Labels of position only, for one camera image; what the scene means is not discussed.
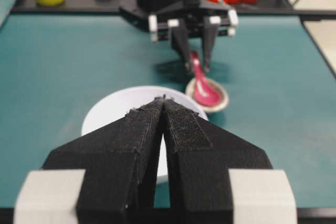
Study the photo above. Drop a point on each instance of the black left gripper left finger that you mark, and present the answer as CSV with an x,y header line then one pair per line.
x,y
120,162

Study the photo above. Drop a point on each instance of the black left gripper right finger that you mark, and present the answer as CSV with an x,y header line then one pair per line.
x,y
199,155

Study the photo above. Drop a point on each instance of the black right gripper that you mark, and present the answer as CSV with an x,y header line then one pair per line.
x,y
180,20

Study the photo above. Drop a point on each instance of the pink plastic spoon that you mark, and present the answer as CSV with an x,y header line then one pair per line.
x,y
203,92

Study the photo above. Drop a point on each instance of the speckled beige spoon rest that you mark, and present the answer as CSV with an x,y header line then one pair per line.
x,y
189,91

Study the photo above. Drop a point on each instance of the white round bowl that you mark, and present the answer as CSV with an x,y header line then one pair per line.
x,y
117,104

